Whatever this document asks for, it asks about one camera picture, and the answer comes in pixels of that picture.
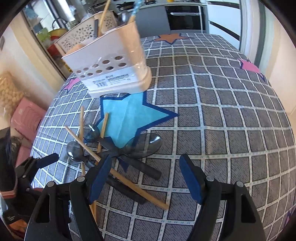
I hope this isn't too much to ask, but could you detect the short bamboo chopstick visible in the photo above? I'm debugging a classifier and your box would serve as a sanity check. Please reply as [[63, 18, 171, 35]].
[[79, 106, 85, 176]]

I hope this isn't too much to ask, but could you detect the white perforated storage cart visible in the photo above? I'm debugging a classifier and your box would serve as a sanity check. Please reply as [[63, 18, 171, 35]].
[[54, 11, 117, 56]]

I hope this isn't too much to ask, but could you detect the white refrigerator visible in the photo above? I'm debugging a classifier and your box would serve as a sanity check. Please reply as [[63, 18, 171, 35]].
[[207, 1, 242, 50]]

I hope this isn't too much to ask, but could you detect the black built-in oven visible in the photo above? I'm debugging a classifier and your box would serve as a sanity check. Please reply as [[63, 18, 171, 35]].
[[165, 5, 206, 31]]

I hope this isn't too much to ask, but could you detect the pink plastic stool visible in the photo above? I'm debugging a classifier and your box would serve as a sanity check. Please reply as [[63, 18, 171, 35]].
[[11, 97, 46, 167]]

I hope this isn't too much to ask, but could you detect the black kitchen faucet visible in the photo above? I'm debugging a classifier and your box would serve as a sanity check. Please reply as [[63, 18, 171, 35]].
[[51, 18, 68, 30]]

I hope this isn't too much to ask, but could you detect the long diagonal bamboo chopstick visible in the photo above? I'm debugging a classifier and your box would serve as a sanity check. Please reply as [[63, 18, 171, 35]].
[[65, 126, 169, 210]]

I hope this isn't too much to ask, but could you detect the grey checkered star tablecloth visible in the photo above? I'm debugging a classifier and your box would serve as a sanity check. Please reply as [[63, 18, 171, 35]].
[[30, 32, 296, 241]]

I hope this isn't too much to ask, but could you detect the dark plastic spoon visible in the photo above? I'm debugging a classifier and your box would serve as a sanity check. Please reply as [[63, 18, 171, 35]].
[[66, 141, 146, 204]]

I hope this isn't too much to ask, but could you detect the blue striped tip chopstick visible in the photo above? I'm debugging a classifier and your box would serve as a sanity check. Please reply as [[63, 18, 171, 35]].
[[127, 0, 143, 24]]

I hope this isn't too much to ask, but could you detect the small blue-grey spoon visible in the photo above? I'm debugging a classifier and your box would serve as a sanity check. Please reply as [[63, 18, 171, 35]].
[[83, 123, 119, 157]]

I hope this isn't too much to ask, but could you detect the large dark transparent spoon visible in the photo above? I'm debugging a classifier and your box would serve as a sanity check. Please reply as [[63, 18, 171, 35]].
[[105, 133, 163, 180]]

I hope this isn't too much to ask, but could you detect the white plastic utensil holder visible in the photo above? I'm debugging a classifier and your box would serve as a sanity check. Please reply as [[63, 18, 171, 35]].
[[62, 22, 152, 98]]

